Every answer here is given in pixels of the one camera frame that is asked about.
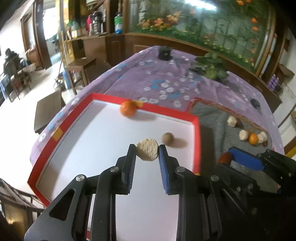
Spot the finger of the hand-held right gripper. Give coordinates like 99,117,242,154
215,162,281,197
228,146,296,187

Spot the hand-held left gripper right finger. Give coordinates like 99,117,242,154
158,144,269,241

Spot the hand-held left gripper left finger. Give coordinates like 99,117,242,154
24,144,137,241

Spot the red box with white inside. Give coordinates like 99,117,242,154
27,93,201,241

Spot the brown round fruit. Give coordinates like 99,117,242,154
161,132,174,147

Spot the grey mat with red border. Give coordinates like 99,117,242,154
187,97,278,176

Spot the purple floral blanket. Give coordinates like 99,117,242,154
30,45,286,179

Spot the green leafy vegetable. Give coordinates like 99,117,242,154
190,52,229,81

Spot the dark low table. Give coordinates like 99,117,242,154
34,89,66,134

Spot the wooden chair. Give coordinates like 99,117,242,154
64,58,97,93

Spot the black cylindrical holder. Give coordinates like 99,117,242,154
158,46,173,61

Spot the wooden cabinet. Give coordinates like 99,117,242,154
62,32,282,107

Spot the dark wooden armchair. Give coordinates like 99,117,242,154
0,178,46,233

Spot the glass display with artificial plants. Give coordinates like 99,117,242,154
128,0,277,72

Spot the black thermos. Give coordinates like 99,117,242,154
92,11,104,34

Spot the green plastic bag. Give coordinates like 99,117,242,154
67,20,80,31

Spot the wooden wall shelf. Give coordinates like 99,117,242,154
277,64,296,78

